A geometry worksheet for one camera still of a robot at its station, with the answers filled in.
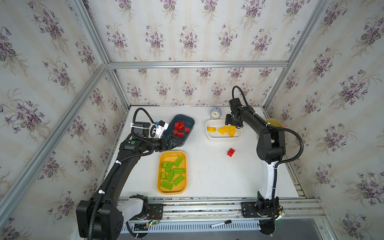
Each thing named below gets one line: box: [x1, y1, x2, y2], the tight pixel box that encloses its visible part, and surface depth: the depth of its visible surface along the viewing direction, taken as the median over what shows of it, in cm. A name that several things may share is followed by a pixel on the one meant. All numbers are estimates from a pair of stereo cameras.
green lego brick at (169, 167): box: [165, 161, 174, 173], surface depth 90 cm
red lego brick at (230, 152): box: [227, 148, 235, 157], surface depth 95 cm
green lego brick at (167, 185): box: [161, 181, 174, 190], surface depth 83 cm
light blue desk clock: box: [210, 106, 222, 120], surface depth 111 cm
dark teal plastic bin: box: [162, 114, 195, 148], surface depth 106 cm
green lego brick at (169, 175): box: [165, 170, 175, 182], surface depth 86 cm
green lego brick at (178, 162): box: [173, 156, 184, 168], surface depth 92 cm
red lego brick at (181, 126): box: [178, 120, 185, 131], surface depth 107 cm
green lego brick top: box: [173, 168, 185, 175], surface depth 87 cm
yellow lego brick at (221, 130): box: [217, 127, 226, 135], surface depth 106 cm
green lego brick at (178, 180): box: [172, 174, 185, 186], surface depth 84 cm
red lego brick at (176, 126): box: [174, 122, 180, 130], surface depth 106 cm
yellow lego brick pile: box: [225, 127, 237, 138], surface depth 106 cm
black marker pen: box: [210, 219, 232, 228], surface depth 72 cm
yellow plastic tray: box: [157, 150, 187, 195], surface depth 86 cm
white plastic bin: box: [205, 119, 243, 142], surface depth 106 cm
